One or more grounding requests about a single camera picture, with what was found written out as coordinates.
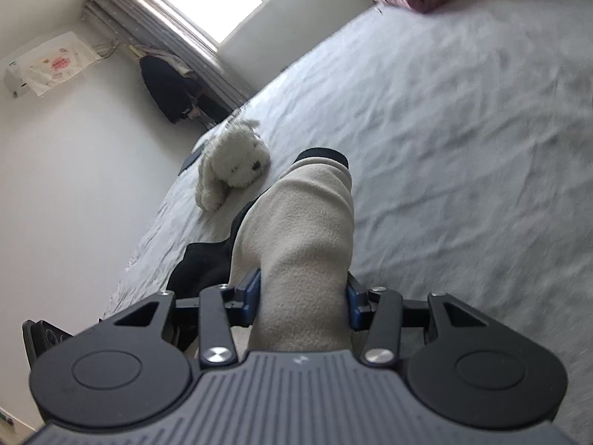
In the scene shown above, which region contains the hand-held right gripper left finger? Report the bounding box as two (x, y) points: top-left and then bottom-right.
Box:
(113, 268), (262, 367)

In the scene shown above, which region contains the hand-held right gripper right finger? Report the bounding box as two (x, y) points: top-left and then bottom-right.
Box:
(345, 273), (485, 367)

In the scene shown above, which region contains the black sweatshirt with beige lining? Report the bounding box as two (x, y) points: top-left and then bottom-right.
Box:
(166, 147), (355, 355)

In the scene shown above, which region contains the white plush dog toy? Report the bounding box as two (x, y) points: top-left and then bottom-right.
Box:
(195, 118), (272, 211)

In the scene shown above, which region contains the dark tablet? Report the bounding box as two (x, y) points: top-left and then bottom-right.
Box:
(178, 146), (207, 174)

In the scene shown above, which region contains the dark carved wooden furniture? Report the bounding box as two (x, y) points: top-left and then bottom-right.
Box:
(22, 319), (77, 374)

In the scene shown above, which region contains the hanging dark jacket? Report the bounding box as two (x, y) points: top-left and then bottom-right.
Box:
(140, 53), (207, 125)

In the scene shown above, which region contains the grey patterned curtain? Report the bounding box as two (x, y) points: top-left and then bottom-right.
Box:
(83, 0), (253, 112)

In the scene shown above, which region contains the covered wall air conditioner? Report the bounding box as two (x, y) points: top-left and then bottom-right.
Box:
(4, 32), (100, 99)

